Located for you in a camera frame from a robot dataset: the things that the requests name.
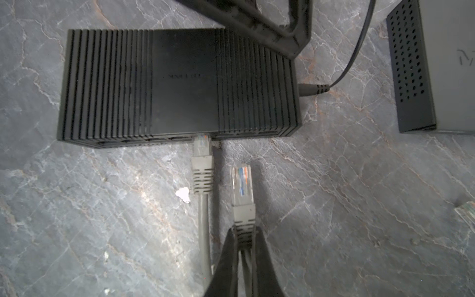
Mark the coiled grey ethernet cable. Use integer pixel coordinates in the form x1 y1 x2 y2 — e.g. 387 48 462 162
454 201 475 223

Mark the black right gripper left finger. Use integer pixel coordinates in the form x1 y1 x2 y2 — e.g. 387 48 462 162
204 228 239 297

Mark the dark grey flat switch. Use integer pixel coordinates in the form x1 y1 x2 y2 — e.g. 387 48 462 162
387 0 475 134

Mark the grey ethernet cable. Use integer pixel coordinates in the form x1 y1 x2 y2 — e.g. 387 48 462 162
190 133 215 290
454 201 475 223
231 162 257 297

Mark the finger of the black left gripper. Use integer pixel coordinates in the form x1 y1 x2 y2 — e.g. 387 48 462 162
180 0 313 59

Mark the black power adapter with cable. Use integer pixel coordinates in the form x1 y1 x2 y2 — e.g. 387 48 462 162
298 0 377 97

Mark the black ribbed network switch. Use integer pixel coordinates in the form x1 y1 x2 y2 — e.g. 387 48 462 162
57 28 302 149

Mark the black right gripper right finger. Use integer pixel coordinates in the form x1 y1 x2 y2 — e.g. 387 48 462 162
251 227 285 297

